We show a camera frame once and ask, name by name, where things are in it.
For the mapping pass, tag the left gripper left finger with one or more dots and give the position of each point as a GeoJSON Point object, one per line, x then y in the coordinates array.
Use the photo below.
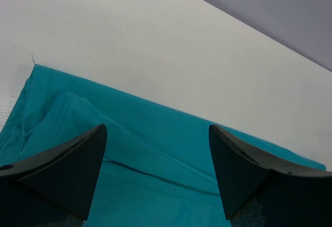
{"type": "Point", "coordinates": [58, 183]}

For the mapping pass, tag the teal t-shirt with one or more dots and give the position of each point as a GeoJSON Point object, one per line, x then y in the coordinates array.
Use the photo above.
{"type": "Point", "coordinates": [157, 168]}

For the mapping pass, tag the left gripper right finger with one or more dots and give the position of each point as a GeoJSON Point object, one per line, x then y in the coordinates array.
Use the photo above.
{"type": "Point", "coordinates": [256, 185]}

